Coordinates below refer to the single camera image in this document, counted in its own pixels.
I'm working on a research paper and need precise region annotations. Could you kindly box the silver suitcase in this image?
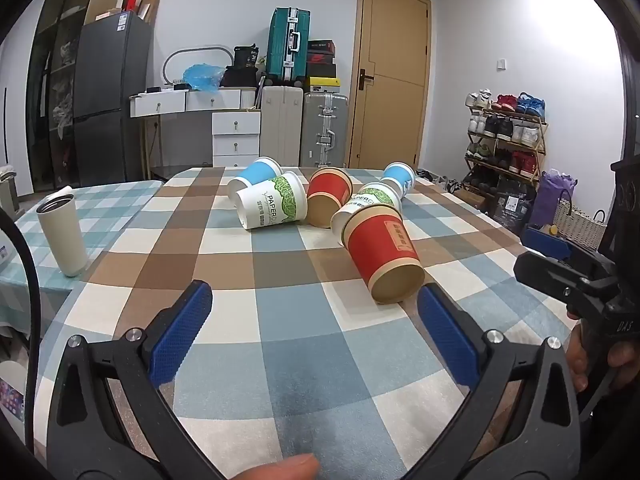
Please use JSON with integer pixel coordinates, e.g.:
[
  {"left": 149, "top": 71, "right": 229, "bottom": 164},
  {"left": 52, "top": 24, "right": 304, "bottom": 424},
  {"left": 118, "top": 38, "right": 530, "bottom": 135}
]
[{"left": 302, "top": 92, "right": 350, "bottom": 169}]

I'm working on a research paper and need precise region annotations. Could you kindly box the woven basket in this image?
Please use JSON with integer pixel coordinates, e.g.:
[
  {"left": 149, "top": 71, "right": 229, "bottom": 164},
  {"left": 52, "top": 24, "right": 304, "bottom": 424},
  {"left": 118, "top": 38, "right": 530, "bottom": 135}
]
[{"left": 552, "top": 197, "right": 609, "bottom": 252}]

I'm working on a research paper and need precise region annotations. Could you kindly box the red paper cup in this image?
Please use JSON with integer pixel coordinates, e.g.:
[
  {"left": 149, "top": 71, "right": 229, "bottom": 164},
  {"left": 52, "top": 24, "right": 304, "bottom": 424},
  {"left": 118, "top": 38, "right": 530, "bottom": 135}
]
[
  {"left": 306, "top": 166, "right": 354, "bottom": 227},
  {"left": 341, "top": 205, "right": 426, "bottom": 305}
]

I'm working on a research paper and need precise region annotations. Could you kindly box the purple bag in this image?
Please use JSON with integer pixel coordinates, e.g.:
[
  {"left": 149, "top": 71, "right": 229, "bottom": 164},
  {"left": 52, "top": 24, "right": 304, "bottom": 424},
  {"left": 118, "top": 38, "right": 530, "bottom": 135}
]
[{"left": 529, "top": 168, "right": 579, "bottom": 230}]

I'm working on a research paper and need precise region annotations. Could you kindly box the person's left hand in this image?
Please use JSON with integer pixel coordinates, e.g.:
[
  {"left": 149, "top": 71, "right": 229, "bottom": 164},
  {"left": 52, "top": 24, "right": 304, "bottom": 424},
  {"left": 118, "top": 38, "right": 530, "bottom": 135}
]
[{"left": 235, "top": 453, "right": 321, "bottom": 480}]

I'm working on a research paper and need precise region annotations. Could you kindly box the white green-print paper cup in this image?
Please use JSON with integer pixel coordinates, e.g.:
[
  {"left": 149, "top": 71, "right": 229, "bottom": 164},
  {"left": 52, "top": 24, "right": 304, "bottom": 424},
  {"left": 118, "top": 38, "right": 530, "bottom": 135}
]
[
  {"left": 235, "top": 171, "right": 308, "bottom": 231},
  {"left": 330, "top": 182, "right": 403, "bottom": 246}
]

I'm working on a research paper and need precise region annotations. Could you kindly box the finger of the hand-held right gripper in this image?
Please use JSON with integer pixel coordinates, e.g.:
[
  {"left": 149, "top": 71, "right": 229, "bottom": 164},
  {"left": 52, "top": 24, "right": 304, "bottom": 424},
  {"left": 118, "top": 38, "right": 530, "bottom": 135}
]
[
  {"left": 520, "top": 226, "right": 615, "bottom": 273},
  {"left": 513, "top": 251, "right": 612, "bottom": 318}
]

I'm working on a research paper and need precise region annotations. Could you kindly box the white dressing table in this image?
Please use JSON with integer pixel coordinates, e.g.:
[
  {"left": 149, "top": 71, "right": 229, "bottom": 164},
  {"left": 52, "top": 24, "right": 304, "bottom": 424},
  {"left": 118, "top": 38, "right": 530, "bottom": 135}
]
[{"left": 129, "top": 87, "right": 259, "bottom": 119}]

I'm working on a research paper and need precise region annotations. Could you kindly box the blue paper cup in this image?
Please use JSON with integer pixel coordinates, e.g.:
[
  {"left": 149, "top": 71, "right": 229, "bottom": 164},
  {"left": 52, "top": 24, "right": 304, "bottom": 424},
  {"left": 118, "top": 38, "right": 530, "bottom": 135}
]
[
  {"left": 226, "top": 156, "right": 283, "bottom": 206},
  {"left": 382, "top": 161, "right": 417, "bottom": 201}
]

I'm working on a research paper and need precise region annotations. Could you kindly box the dark grey refrigerator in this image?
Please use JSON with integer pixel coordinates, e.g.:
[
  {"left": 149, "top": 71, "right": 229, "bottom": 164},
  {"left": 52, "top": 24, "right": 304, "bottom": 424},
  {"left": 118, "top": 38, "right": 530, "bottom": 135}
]
[{"left": 73, "top": 12, "right": 154, "bottom": 188}]

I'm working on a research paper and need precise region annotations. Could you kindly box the blue plastic bag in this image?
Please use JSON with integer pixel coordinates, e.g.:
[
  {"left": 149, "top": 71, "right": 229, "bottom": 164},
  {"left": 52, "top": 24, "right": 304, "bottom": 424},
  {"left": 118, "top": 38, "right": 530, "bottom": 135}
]
[{"left": 182, "top": 63, "right": 226, "bottom": 92}]

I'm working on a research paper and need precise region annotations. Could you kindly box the red black shoe box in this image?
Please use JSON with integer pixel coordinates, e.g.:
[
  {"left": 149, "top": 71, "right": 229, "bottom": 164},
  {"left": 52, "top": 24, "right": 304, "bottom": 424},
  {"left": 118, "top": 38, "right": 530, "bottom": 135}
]
[{"left": 305, "top": 52, "right": 337, "bottom": 79}]

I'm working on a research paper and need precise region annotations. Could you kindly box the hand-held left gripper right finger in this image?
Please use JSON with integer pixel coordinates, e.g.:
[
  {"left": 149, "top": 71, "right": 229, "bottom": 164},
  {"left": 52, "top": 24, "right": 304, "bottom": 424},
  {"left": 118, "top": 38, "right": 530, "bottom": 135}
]
[{"left": 405, "top": 283, "right": 584, "bottom": 480}]

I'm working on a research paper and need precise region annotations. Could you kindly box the yellow shoe box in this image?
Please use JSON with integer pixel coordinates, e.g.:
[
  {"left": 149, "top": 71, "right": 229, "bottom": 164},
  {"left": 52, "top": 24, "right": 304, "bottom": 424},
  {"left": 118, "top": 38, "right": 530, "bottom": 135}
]
[{"left": 304, "top": 76, "right": 343, "bottom": 94}]

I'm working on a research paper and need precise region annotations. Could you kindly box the wooden door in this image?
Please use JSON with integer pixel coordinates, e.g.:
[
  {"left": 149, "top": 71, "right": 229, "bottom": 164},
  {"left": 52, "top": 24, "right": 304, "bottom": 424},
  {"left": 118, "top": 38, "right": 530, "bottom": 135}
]
[{"left": 348, "top": 0, "right": 432, "bottom": 171}]

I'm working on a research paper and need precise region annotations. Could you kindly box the cardboard box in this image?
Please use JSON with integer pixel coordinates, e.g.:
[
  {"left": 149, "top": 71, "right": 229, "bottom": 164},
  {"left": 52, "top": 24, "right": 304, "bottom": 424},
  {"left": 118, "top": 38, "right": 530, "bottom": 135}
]
[{"left": 137, "top": 0, "right": 162, "bottom": 25}]

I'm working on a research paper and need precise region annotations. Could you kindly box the white drawer unit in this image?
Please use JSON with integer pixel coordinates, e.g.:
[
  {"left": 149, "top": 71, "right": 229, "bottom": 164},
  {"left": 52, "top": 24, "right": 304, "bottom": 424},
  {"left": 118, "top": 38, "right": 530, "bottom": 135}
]
[{"left": 211, "top": 111, "right": 262, "bottom": 168}]

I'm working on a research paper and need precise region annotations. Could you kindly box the white steel tumbler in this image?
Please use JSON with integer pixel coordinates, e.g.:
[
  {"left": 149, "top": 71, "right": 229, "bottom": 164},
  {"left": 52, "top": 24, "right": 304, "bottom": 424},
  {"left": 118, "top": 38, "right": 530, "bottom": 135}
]
[{"left": 36, "top": 186, "right": 90, "bottom": 278}]

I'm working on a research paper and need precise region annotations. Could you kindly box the smartphone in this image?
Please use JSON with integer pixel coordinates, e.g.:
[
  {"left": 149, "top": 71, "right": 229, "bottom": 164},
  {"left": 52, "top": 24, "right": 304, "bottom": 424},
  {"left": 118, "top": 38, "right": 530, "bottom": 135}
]
[{"left": 0, "top": 377, "right": 27, "bottom": 424}]

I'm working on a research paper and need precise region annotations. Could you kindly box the black glass-door cabinet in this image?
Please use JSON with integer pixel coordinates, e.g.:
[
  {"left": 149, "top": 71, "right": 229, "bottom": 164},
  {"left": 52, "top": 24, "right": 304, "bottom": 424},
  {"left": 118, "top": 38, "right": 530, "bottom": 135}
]
[{"left": 25, "top": 0, "right": 108, "bottom": 191}]

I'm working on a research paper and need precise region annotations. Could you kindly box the wooden shoe rack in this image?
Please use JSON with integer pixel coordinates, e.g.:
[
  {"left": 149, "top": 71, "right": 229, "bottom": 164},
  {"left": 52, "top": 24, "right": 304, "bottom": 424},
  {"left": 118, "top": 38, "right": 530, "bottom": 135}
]
[{"left": 462, "top": 105, "right": 549, "bottom": 197}]

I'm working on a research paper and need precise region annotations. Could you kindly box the black cable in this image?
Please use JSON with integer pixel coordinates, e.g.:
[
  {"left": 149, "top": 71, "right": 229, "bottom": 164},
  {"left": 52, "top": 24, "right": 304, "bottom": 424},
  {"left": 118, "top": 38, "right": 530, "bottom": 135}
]
[{"left": 0, "top": 207, "right": 42, "bottom": 453}]

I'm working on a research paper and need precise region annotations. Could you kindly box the oval mirror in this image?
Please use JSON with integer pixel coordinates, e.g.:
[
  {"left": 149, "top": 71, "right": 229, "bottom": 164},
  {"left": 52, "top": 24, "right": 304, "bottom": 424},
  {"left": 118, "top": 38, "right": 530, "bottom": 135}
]
[{"left": 163, "top": 46, "right": 235, "bottom": 87}]

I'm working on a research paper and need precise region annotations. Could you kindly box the black printed bag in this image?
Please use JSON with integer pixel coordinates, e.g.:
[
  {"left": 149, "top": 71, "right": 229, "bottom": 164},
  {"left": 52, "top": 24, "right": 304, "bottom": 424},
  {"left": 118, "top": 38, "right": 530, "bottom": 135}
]
[{"left": 492, "top": 177, "right": 539, "bottom": 234}]

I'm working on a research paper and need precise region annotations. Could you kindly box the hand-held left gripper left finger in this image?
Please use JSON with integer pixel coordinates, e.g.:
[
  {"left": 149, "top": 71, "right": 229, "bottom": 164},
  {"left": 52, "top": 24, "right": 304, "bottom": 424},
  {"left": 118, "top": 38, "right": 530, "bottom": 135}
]
[{"left": 46, "top": 280, "right": 236, "bottom": 480}]

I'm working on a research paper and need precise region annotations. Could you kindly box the beige suitcase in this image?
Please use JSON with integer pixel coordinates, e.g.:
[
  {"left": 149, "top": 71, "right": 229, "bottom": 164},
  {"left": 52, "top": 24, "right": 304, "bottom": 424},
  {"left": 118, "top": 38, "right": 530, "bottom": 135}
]
[{"left": 259, "top": 85, "right": 305, "bottom": 166}]

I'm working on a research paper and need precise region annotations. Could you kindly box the teal checked tablecloth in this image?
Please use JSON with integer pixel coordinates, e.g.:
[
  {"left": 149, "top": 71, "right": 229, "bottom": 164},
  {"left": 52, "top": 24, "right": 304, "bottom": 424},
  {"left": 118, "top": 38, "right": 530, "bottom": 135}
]
[{"left": 0, "top": 180, "right": 166, "bottom": 333}]

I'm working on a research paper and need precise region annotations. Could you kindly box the teal suitcase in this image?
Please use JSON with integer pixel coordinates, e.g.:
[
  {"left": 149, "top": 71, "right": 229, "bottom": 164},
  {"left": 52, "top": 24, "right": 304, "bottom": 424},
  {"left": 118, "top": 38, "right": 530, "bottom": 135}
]
[{"left": 265, "top": 7, "right": 312, "bottom": 84}]

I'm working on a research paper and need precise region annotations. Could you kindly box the person's right hand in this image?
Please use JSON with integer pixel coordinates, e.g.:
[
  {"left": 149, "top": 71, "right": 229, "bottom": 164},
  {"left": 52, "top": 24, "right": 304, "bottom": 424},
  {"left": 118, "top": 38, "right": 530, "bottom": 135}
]
[{"left": 564, "top": 324, "right": 640, "bottom": 395}]

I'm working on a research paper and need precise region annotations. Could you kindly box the shoe rack with shoes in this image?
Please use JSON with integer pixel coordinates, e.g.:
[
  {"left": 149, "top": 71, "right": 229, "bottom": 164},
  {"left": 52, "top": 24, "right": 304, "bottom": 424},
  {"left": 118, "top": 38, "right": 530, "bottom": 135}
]
[{"left": 464, "top": 89, "right": 547, "bottom": 186}]

